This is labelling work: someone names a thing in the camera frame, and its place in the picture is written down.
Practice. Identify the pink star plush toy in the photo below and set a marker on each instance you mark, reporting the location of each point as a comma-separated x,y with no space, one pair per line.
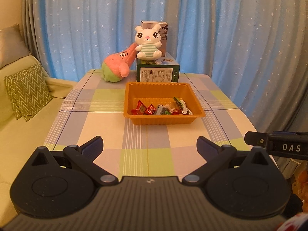
118,62

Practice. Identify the tall grey cardboard box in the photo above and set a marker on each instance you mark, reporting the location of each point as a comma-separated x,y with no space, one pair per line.
164,33

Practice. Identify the red white printed clothing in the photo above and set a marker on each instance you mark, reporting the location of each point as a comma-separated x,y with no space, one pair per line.
299,225

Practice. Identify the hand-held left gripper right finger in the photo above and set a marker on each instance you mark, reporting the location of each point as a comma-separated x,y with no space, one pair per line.
207,148

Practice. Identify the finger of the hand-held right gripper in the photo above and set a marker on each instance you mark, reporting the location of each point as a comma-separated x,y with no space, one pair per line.
291,133
255,138

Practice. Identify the cream sofa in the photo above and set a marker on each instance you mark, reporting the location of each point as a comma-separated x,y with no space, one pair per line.
24,149

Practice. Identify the white rabbit plush toy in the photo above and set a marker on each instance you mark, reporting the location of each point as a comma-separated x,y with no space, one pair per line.
146,50

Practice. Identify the blue star-print curtain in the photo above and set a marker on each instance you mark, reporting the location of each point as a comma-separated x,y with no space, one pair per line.
216,41

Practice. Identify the green zigzag cushion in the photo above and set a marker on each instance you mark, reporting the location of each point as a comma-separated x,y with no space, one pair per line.
15,110
28,89

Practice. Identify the twisted red candy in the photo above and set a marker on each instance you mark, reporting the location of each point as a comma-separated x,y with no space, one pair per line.
149,110

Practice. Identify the checked pastel tablecloth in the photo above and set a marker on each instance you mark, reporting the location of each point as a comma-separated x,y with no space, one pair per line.
149,144

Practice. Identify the red snack packet green edge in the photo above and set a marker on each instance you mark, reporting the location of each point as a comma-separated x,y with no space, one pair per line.
137,108

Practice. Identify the green cardboard box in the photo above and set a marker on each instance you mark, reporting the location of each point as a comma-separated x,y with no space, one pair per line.
156,74

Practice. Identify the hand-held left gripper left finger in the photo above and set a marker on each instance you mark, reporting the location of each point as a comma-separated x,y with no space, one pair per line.
92,146

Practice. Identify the orange plastic tray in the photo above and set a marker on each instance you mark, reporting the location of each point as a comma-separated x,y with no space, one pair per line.
163,120

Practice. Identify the green and silver snack pouch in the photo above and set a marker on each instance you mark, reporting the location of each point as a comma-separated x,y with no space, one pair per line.
184,105

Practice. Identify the grey lace-trimmed cloth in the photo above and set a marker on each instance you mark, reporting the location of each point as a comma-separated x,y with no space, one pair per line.
286,167

